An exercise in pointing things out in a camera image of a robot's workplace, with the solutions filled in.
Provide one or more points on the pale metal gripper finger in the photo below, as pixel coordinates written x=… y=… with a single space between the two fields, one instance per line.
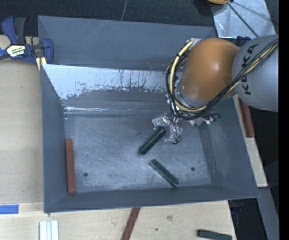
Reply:
x=173 y=134
x=160 y=121

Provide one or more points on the dark green flat block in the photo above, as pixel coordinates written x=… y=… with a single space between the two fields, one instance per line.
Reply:
x=164 y=172
x=213 y=234
x=151 y=141

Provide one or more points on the grey metal bin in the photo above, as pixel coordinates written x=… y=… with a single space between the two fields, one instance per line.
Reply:
x=104 y=144

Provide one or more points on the red-brown flat block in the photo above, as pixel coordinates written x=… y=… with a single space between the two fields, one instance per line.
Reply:
x=130 y=222
x=70 y=166
x=247 y=119

